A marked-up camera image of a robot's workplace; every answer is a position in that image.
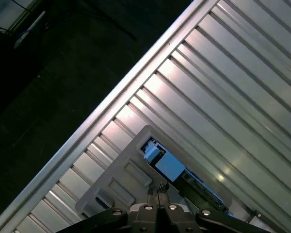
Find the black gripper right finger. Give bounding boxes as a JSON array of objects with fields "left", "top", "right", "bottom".
[{"left": 158, "top": 182, "right": 282, "bottom": 233}]

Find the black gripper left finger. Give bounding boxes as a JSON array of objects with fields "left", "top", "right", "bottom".
[{"left": 60, "top": 184, "right": 159, "bottom": 233}]

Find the hard disk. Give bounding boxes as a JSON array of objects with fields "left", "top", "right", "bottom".
[{"left": 141, "top": 138, "right": 230, "bottom": 213}]

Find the grey parts rack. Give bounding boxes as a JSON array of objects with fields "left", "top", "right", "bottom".
[{"left": 74, "top": 124, "right": 266, "bottom": 226}]

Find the grey furniture foot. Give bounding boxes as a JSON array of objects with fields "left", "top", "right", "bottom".
[{"left": 14, "top": 11, "right": 47, "bottom": 49}]

